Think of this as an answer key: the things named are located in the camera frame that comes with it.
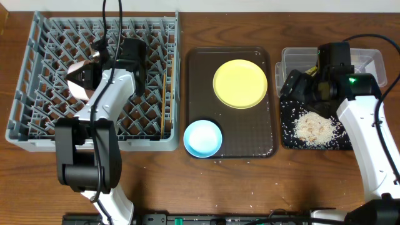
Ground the pale pink bowl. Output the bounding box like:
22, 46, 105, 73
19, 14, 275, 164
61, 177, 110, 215
66, 60, 94, 101

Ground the rice food scraps pile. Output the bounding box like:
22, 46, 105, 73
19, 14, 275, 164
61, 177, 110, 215
282, 101, 353, 149

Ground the yellow round plate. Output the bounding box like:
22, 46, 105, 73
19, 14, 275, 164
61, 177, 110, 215
212, 59, 268, 109

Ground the green orange snack wrapper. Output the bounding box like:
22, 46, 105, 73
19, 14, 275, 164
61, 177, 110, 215
305, 66, 318, 77

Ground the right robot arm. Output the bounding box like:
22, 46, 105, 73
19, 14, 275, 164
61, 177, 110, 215
279, 42, 399, 224

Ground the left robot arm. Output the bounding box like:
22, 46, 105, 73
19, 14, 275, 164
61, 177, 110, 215
55, 38, 148, 224

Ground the black rectangular waste tray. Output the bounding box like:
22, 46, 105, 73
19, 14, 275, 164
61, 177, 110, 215
279, 99, 354, 151

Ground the clear plastic waste bin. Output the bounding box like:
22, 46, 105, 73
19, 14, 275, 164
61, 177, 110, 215
275, 47, 388, 96

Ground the grey plastic dish rack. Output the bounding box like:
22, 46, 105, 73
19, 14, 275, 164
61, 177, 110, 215
5, 12, 181, 152

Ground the dark brown serving tray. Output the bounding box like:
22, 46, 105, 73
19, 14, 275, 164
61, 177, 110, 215
185, 46, 279, 159

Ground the light blue bowl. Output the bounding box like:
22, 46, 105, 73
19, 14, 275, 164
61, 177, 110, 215
183, 120, 223, 158

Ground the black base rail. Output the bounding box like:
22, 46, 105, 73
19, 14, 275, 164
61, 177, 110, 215
61, 212, 376, 225

